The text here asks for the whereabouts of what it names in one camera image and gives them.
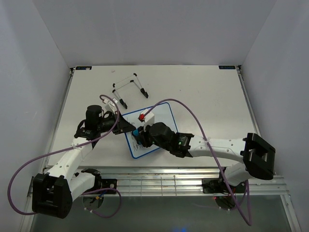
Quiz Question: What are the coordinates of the blue whiteboard eraser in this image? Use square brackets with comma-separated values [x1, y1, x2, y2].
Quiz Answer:
[131, 129, 140, 144]

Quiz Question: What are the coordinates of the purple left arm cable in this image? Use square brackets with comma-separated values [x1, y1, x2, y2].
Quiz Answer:
[7, 94, 124, 218]

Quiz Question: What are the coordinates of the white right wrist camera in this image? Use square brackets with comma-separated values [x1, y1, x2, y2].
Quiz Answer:
[138, 109, 155, 128]

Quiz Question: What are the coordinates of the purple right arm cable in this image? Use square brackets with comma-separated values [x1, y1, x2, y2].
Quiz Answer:
[144, 98, 253, 227]

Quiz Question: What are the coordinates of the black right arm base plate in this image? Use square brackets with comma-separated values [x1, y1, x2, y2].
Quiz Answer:
[201, 178, 245, 195]

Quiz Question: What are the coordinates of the aluminium table edge rail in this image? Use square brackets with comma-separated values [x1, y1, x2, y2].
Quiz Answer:
[94, 167, 289, 197]

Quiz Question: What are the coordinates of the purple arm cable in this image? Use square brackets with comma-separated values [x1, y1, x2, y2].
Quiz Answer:
[7, 94, 124, 218]
[144, 98, 253, 227]

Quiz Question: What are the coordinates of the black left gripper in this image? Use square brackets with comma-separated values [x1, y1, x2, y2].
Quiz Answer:
[98, 111, 137, 135]

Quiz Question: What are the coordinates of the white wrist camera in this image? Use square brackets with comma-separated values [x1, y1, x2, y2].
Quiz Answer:
[100, 97, 118, 113]
[138, 109, 155, 128]

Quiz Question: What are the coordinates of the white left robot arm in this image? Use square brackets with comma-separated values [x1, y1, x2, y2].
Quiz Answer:
[32, 105, 135, 218]

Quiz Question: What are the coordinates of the black wire board stand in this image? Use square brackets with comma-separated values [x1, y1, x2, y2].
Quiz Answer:
[112, 72, 149, 109]

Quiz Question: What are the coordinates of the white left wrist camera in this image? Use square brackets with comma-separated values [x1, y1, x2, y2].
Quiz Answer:
[100, 97, 118, 113]

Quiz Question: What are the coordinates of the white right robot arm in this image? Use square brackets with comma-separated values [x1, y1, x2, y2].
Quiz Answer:
[132, 122, 276, 192]

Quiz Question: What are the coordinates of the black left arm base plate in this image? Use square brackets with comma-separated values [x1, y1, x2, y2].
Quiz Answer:
[98, 179, 117, 195]

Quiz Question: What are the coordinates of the blue framed whiteboard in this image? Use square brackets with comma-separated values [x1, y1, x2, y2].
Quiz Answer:
[123, 102, 178, 159]

